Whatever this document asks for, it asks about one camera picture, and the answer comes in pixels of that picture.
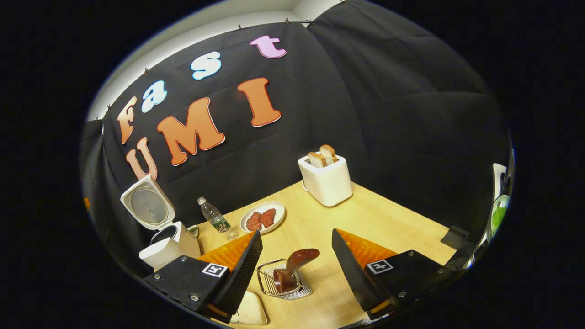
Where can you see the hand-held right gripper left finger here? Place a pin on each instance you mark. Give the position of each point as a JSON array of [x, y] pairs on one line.
[[242, 274]]

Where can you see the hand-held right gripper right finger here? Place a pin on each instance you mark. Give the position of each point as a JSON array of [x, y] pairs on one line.
[[354, 274]]

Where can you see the brown wooden spoon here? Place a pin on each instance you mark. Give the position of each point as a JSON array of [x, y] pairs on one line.
[[299, 258]]

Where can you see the white rice cooker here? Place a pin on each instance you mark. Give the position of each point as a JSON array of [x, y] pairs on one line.
[[176, 249]]

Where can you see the cream rice tray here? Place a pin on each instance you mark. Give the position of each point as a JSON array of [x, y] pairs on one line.
[[251, 310]]

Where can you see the red meat slice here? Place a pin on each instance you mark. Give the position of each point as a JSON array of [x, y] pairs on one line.
[[268, 217], [254, 222]]

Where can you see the clear plastic water bottle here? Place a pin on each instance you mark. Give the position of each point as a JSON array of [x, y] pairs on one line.
[[215, 217]]

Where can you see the small pale cup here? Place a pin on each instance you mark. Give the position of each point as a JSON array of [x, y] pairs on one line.
[[194, 230]]

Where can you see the white plate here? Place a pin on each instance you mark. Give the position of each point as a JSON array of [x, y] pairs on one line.
[[279, 210]]

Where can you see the white toaster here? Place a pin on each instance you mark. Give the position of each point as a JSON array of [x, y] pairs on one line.
[[327, 185]]

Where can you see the black flat patch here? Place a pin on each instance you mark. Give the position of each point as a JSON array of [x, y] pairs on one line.
[[454, 237]]

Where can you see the green object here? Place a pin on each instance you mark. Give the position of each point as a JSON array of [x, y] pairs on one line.
[[499, 212]]

